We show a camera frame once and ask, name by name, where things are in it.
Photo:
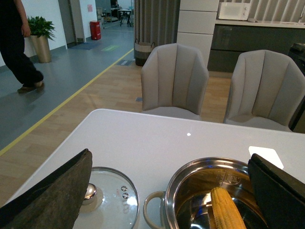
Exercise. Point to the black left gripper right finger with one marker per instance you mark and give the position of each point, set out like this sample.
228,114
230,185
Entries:
279,195

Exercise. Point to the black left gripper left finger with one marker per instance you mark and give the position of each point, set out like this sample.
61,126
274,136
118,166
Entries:
54,202

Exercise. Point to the yellow corn cob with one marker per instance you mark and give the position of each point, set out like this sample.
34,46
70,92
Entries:
225,212

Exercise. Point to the glass pot lid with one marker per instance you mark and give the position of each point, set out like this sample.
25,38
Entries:
111,201

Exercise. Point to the white electric cooking pot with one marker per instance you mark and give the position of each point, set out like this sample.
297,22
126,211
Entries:
186,203

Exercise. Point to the right beige upholstered chair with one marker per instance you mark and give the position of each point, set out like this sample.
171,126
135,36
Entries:
263,87

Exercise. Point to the beige upholstered chair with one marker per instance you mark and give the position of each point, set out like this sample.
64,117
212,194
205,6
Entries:
263,87
174,80

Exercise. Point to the black cabinet at right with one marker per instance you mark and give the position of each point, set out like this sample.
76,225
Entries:
297,122

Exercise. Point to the left beige upholstered chair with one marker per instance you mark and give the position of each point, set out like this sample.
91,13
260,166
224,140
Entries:
174,80

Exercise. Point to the dark kitchen counter cabinet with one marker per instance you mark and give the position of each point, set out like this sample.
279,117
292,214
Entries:
229,41

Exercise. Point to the potted green plant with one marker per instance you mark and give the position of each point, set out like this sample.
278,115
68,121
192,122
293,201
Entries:
41,32

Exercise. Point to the woven laundry basket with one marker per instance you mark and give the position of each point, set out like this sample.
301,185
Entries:
142,51

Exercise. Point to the person in dark clothes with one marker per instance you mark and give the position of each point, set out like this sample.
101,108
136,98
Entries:
14,27

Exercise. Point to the red bin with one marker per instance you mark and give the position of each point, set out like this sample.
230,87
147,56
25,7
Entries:
95,30

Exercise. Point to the white microwave oven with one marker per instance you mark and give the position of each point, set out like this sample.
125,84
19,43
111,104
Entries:
234,11

